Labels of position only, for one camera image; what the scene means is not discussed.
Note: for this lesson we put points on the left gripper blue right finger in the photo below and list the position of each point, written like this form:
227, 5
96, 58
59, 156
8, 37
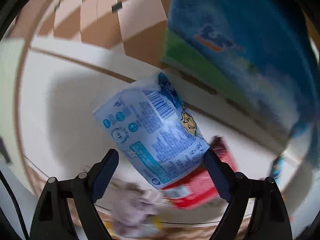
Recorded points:
219, 173

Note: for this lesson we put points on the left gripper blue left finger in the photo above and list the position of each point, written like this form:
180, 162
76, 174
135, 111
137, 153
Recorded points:
102, 172

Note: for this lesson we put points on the red snack packet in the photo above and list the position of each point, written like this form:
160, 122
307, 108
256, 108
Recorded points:
197, 187

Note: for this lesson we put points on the long blue biscuit packet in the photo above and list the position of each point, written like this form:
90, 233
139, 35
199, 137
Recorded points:
277, 167

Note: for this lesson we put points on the light blue tissue pack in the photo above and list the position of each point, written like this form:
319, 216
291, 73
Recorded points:
155, 131

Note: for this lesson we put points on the cardboard box with blue print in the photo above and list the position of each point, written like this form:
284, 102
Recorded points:
256, 53

